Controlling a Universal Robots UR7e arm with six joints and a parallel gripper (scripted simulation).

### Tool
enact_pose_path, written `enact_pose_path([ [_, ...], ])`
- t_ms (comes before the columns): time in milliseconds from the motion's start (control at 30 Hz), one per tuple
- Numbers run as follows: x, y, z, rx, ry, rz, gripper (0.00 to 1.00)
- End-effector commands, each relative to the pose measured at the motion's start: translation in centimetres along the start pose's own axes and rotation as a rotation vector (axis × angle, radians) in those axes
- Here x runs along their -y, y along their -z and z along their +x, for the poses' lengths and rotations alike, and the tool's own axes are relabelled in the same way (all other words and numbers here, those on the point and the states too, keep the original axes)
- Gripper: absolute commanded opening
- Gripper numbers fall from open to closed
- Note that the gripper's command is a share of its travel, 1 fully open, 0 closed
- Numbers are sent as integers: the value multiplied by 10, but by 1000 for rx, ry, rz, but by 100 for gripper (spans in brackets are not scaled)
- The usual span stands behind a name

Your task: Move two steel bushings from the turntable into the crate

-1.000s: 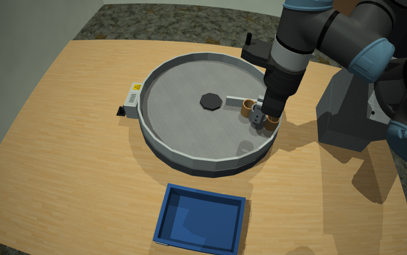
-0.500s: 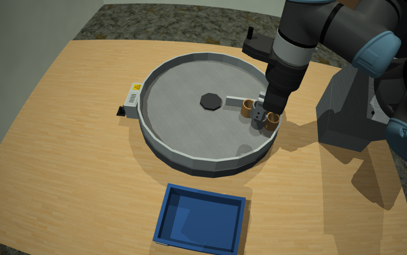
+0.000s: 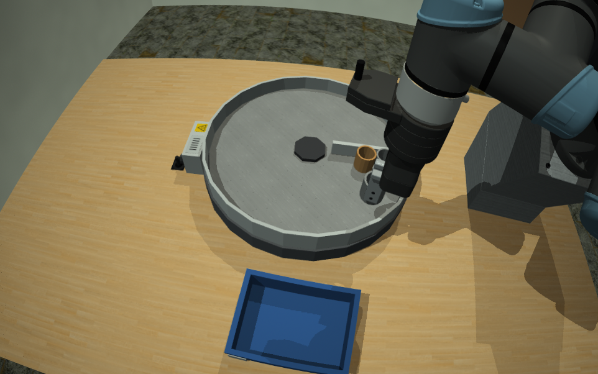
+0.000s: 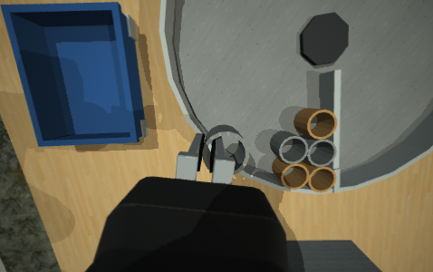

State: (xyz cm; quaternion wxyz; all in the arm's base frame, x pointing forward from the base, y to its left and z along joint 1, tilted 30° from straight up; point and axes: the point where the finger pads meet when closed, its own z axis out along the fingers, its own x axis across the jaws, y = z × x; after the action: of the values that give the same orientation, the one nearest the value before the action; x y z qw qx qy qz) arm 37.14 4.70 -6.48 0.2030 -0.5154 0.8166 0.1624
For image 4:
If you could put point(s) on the bronze bushing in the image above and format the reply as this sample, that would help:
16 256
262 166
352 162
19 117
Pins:
296 179
324 128
323 180

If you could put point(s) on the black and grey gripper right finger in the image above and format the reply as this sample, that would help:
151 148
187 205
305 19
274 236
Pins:
221 166

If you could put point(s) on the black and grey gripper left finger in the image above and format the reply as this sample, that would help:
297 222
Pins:
189 163

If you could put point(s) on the grey round turntable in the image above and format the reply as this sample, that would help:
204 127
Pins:
254 64

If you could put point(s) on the blue square tray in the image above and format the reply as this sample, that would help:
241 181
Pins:
80 79

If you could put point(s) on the grey metal sleeve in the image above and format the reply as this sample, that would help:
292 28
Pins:
324 153
298 151
241 155

